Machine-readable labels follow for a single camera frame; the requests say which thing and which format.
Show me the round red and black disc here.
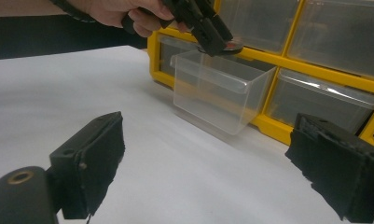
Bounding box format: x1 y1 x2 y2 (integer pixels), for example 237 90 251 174
197 38 245 57

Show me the yellow and black organizer cabinet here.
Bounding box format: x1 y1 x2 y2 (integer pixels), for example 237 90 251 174
145 0 374 147

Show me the set of clear cabinet bins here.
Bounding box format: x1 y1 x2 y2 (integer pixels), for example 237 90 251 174
159 0 374 135

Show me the clear plastic pulled drawer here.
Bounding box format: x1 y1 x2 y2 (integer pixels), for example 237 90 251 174
170 49 278 136

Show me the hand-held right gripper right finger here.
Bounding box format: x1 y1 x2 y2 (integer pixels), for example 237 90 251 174
284 112 374 224

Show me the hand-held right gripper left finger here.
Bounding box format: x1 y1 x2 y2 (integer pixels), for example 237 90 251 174
46 110 127 220

